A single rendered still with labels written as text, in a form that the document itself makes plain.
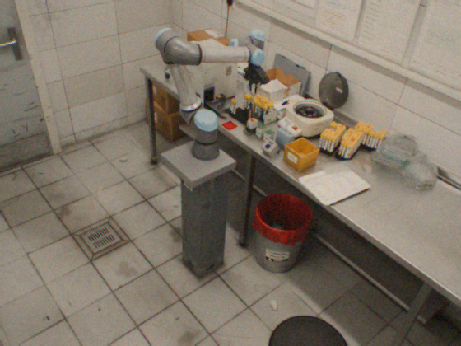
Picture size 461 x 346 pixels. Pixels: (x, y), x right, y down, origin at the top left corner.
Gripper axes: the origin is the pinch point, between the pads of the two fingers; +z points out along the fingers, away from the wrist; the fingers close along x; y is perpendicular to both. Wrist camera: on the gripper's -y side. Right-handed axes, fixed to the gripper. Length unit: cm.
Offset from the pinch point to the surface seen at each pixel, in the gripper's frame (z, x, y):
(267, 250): 90, 10, -37
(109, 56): 41, 8, 169
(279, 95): 13.8, -30.6, 9.4
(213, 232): 75, 38, -16
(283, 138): 18.0, -3.9, -23.0
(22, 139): 88, 93, 161
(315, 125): 15.4, -26.0, -26.3
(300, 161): 17.5, 3.7, -43.4
